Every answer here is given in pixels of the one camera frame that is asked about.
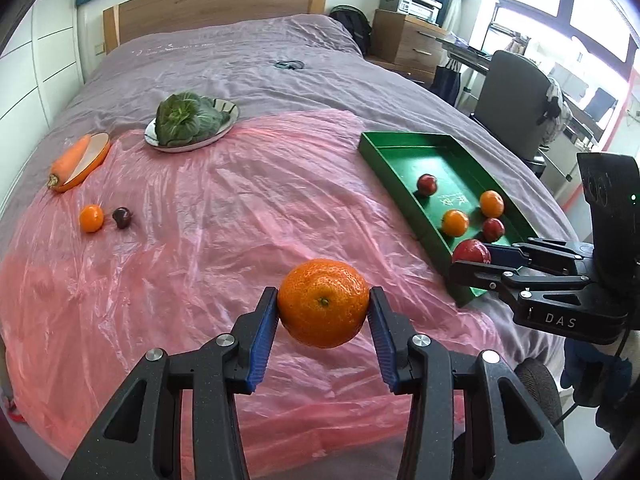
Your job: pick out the white wardrobe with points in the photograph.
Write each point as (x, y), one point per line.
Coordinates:
(40, 60)

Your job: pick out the carrot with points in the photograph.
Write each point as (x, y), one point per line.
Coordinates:
(70, 162)

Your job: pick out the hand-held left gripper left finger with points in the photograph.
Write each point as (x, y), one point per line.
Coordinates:
(262, 340)

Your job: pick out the grey office chair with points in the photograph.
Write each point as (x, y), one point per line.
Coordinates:
(510, 95)

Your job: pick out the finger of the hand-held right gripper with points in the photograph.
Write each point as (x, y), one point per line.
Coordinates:
(475, 275)
(505, 254)

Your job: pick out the white round plate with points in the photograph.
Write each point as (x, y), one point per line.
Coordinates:
(225, 115)

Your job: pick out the wooden nightstand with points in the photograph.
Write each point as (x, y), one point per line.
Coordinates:
(405, 45)

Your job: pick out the orange oval dish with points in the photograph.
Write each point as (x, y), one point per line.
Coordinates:
(90, 162)

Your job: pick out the grey printer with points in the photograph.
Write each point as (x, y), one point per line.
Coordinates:
(410, 5)

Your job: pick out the dark purple plum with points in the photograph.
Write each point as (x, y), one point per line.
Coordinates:
(122, 217)

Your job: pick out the green rectangular tray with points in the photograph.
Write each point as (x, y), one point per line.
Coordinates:
(400, 165)

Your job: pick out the black backpack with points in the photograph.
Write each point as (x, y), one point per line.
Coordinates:
(352, 27)

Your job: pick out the grey white garment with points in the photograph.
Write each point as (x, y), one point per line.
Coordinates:
(556, 105)

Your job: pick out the desk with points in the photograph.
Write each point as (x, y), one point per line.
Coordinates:
(480, 57)

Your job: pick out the red apple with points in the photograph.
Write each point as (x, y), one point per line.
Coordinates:
(493, 229)
(427, 184)
(470, 251)

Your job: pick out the dark tote bag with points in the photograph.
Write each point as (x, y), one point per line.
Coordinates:
(446, 82)

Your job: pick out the wooden headboard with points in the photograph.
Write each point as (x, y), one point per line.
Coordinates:
(210, 7)

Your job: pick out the small orange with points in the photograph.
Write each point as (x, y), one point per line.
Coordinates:
(455, 222)
(491, 203)
(91, 218)

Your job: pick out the wall socket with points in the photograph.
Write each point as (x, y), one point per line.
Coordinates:
(100, 49)

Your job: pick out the green leafy vegetable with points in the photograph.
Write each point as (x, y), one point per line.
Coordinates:
(187, 120)

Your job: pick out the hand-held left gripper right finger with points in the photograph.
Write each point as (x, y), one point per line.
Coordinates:
(382, 345)

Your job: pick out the large orange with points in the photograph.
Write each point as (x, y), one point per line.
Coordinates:
(323, 302)

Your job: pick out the pink plastic sheet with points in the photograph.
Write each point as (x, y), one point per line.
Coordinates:
(210, 240)

